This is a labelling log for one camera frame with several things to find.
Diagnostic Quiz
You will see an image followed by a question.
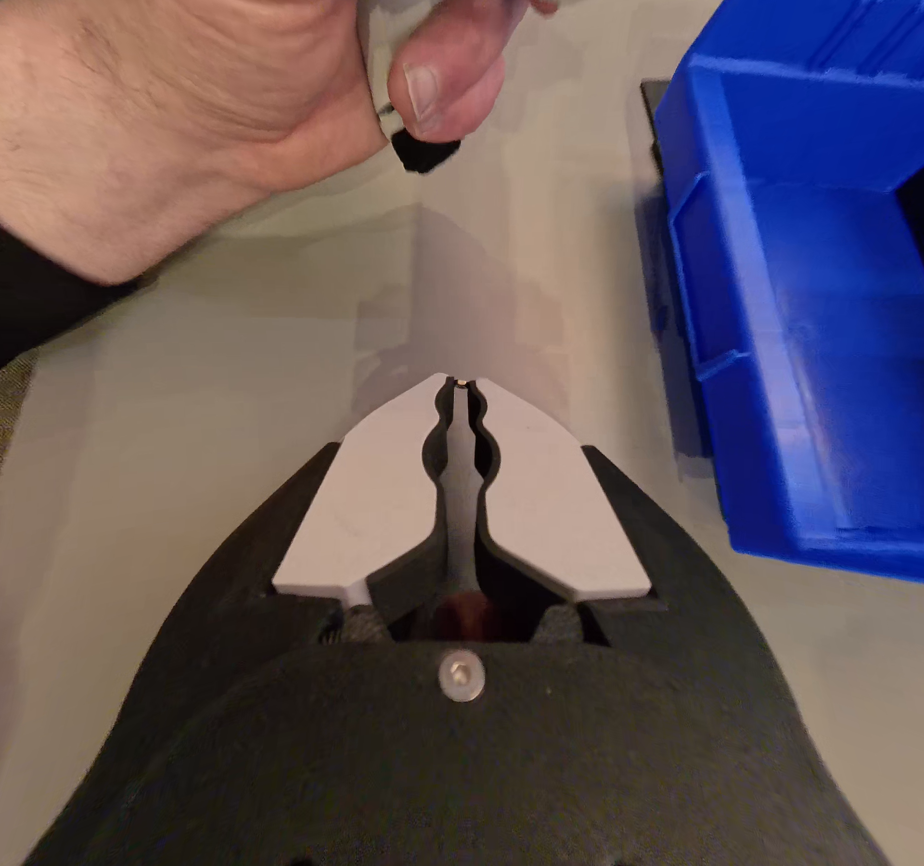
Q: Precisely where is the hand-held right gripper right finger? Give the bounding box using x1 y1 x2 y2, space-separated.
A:
465 377 653 642

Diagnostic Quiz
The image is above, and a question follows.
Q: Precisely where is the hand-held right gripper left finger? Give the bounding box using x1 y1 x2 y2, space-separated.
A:
271 374 454 639

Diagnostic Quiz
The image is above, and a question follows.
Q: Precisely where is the blue plastic bin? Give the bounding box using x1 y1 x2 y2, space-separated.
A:
653 0 924 582

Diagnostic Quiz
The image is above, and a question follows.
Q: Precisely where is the person's left forearm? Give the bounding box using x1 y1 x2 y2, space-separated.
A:
0 227 141 369

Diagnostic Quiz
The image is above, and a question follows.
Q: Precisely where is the grey desk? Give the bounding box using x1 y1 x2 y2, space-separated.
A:
0 0 924 866

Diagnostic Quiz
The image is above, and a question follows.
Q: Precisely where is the person's left hand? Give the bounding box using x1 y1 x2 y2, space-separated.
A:
0 0 560 285

